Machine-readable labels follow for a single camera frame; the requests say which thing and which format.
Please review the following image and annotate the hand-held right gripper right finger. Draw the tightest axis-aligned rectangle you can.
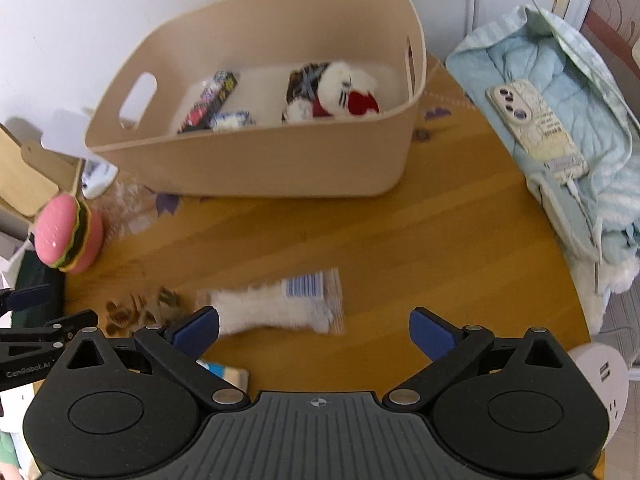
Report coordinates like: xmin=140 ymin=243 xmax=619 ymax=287
xmin=382 ymin=307 xmax=576 ymax=407

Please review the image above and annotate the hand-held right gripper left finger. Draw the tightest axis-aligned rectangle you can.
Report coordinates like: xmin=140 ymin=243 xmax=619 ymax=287
xmin=50 ymin=305 xmax=251 ymax=407

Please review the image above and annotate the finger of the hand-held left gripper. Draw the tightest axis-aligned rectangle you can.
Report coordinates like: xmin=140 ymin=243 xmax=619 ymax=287
xmin=0 ymin=284 xmax=51 ymax=312
xmin=0 ymin=310 xmax=99 ymax=357

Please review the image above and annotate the clear bag of white socks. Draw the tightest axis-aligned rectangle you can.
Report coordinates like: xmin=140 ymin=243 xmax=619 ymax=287
xmin=197 ymin=268 xmax=347 ymax=337

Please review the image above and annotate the beige plastic storage basket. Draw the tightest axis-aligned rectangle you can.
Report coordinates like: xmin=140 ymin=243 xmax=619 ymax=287
xmin=84 ymin=0 xmax=427 ymax=198

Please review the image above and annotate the blue patterned card box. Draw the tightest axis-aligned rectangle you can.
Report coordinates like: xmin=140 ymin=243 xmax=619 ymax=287
xmin=210 ymin=110 xmax=257 ymax=132

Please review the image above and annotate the long colourful cartoon box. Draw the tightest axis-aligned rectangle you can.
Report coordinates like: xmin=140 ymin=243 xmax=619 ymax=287
xmin=176 ymin=70 xmax=240 ymax=135

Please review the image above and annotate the white cat plush toy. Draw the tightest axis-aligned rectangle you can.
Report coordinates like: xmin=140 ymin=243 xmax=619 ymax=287
xmin=282 ymin=61 xmax=381 ymax=122

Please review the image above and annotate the brown plush toy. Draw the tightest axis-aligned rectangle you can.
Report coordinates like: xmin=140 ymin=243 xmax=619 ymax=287
xmin=285 ymin=62 xmax=331 ymax=111

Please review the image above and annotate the black tissue pack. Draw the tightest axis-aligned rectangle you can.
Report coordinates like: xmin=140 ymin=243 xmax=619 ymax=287
xmin=0 ymin=247 xmax=66 ymax=331

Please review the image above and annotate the brown lattice wooden piece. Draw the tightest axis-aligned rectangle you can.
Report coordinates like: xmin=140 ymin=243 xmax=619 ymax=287
xmin=131 ymin=286 xmax=188 ymax=331

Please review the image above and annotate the small colourful cartoon box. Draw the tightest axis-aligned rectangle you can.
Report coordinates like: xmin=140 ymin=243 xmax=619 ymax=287
xmin=196 ymin=359 xmax=250 ymax=392

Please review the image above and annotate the brown fish-shaped wooden piece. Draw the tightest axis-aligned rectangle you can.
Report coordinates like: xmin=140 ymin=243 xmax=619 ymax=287
xmin=105 ymin=299 xmax=135 ymax=335

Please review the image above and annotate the pink hamburger toy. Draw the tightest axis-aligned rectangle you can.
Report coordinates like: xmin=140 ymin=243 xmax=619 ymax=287
xmin=34 ymin=194 xmax=104 ymax=274

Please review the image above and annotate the round wooden desk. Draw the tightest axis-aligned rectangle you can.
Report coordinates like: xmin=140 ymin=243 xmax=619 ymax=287
xmin=62 ymin=52 xmax=608 ymax=480

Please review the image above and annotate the white folding phone stand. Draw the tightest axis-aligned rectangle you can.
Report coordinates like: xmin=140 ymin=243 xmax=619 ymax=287
xmin=41 ymin=109 xmax=120 ymax=199

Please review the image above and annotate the white round power strip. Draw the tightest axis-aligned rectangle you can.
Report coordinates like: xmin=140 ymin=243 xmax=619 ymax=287
xmin=570 ymin=342 xmax=632 ymax=463

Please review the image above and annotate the phone in patterned case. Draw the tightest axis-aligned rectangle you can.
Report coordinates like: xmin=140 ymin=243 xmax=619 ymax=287
xmin=486 ymin=77 xmax=590 ymax=181

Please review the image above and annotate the thin white charging cable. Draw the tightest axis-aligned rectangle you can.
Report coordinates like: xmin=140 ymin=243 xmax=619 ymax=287
xmin=515 ymin=0 xmax=601 ymax=241

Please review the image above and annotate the white power cable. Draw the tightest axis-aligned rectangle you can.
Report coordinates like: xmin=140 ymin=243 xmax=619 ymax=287
xmin=457 ymin=0 xmax=484 ymax=41

